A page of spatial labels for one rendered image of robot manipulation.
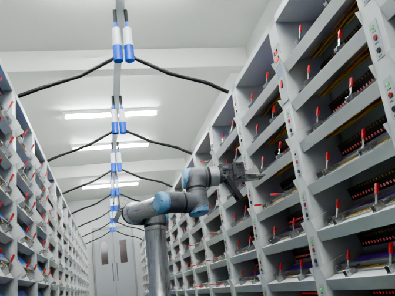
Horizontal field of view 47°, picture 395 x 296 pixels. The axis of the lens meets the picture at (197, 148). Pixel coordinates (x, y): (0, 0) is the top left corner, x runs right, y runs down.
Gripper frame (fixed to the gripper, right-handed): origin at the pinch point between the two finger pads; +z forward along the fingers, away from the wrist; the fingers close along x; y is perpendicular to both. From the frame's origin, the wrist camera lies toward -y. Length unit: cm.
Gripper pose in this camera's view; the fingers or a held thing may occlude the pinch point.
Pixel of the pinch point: (261, 177)
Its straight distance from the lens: 213.3
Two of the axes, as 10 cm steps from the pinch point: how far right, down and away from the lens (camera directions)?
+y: -1.1, -9.5, 2.9
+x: -1.8, 3.0, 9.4
